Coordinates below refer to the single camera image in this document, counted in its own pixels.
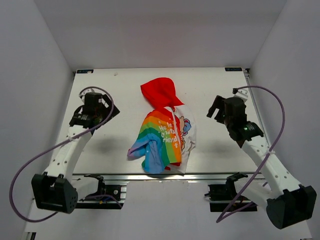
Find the white red cartoon jacket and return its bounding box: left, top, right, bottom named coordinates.
left=127, top=77, right=197, bottom=175

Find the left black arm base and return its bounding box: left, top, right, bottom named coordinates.
left=72, top=174, right=126, bottom=210

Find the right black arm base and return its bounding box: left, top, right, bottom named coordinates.
left=204, top=172, right=258, bottom=213

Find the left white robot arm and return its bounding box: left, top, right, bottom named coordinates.
left=31, top=92, right=120, bottom=214

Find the right blue corner label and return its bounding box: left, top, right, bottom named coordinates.
left=224, top=67, right=243, bottom=72

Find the blue corner label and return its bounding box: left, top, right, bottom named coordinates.
left=224, top=67, right=243, bottom=72
left=76, top=69, right=94, bottom=74

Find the left blue corner label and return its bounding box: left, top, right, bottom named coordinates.
left=76, top=69, right=94, bottom=74

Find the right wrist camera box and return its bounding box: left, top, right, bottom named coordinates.
left=232, top=88, right=249, bottom=103

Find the aluminium right side rail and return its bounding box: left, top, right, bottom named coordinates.
left=243, top=68, right=271, bottom=146

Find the aluminium rail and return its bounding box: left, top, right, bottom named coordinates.
left=243, top=68, right=271, bottom=146
left=32, top=172, right=271, bottom=201

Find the aluminium front rail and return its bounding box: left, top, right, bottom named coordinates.
left=32, top=172, right=271, bottom=201

